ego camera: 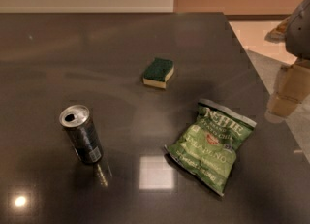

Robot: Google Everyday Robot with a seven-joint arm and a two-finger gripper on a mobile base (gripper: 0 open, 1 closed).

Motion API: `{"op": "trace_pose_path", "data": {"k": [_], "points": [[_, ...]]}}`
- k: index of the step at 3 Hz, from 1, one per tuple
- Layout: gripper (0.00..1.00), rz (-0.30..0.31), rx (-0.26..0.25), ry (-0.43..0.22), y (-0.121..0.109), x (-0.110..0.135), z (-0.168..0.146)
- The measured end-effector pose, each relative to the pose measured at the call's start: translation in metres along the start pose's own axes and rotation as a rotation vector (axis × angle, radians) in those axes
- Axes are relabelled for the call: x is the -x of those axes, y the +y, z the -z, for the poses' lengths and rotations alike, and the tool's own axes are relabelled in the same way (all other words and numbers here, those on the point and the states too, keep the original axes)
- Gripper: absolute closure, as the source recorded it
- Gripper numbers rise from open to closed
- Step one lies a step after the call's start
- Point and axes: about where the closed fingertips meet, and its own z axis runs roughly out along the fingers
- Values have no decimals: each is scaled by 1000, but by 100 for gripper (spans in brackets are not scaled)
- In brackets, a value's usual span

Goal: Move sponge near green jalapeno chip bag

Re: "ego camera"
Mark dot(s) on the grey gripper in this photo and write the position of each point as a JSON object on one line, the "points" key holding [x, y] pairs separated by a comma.
{"points": [[299, 35]]}

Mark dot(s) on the green and yellow sponge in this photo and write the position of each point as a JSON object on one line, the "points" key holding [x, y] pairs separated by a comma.
{"points": [[158, 73]]}

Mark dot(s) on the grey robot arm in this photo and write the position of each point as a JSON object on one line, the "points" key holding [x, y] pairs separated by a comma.
{"points": [[297, 37]]}

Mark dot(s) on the green jalapeno chip bag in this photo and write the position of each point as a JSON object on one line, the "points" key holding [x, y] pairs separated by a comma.
{"points": [[207, 149]]}

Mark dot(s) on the dark aluminium drink can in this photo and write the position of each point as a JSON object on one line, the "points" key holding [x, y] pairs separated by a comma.
{"points": [[78, 123]]}

